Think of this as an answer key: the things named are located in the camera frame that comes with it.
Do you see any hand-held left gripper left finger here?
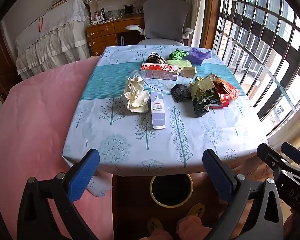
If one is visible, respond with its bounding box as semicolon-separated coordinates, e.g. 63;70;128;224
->
17;149;100;240

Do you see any black packet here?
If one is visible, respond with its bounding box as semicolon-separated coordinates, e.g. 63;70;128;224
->
170;84;192;103

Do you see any lavender carton box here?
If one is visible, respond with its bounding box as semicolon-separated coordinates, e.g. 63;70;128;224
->
150;91;167;130

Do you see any person's left pink trouser leg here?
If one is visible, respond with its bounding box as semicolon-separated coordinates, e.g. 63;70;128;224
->
149;231;174;240

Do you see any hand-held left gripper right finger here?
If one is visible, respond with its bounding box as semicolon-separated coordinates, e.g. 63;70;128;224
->
202;149;284;240

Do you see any purple plastic bag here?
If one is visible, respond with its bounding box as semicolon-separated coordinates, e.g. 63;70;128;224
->
187;47;212;65

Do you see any yellow slipper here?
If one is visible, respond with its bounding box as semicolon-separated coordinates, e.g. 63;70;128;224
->
147;217;165;233
185;203;205;218

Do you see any pink blanket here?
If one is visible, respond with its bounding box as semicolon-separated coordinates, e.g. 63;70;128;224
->
0;56;114;240

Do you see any white frilled cloth cover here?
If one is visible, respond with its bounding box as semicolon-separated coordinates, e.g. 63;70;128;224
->
15;0;92;75

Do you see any cream rimmed trash bin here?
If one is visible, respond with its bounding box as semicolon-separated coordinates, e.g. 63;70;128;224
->
149;174;193;208

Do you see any green gold chocolate bag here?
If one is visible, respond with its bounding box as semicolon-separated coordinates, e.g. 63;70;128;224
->
190;77;222;117

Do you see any white paper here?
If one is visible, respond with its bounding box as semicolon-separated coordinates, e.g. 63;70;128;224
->
123;76;150;113

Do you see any brown wooden door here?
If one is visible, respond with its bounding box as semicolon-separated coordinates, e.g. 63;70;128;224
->
0;25;18;103

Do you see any metal window grille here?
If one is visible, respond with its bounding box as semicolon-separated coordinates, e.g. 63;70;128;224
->
212;0;300;135

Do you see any cream box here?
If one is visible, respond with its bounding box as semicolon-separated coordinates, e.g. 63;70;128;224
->
177;66;197;78

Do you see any grey office chair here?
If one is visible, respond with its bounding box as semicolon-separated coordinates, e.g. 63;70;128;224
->
125;0;193;46

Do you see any red foil snack packet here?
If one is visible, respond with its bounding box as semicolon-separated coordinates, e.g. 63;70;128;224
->
207;73;240;101

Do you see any red cartoon print carton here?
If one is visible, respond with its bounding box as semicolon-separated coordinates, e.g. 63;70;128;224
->
140;62;179;81

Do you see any person's right pink trouser leg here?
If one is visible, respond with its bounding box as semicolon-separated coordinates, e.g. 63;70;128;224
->
176;215;212;240

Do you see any crumpled green wrapper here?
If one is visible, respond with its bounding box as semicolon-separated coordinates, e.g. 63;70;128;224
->
169;49;188;60

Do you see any clear plastic wrapper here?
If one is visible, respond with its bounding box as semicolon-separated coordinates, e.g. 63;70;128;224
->
129;70;145;79

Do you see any black patterned wrapper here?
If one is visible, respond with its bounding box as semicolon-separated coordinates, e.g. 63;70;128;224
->
146;52;166;64

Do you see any person's pink trouser leg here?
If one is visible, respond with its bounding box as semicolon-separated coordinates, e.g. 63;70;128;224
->
149;231;174;240
176;215;212;240

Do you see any light green packet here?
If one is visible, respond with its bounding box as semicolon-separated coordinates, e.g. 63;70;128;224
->
166;59;192;67

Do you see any tree print tablecloth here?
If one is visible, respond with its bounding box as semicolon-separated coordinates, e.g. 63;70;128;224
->
62;45;269;197

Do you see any wooden desk with drawers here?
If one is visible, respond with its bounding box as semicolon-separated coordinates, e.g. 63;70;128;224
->
86;14;145;56

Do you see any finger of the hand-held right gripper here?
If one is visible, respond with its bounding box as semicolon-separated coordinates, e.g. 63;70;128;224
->
256;143;300;180
281;142;300;173

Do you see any small red box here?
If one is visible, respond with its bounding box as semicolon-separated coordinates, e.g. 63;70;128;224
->
210;93;231;108

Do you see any cream curtain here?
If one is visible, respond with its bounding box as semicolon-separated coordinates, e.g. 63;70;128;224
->
185;0;208;48

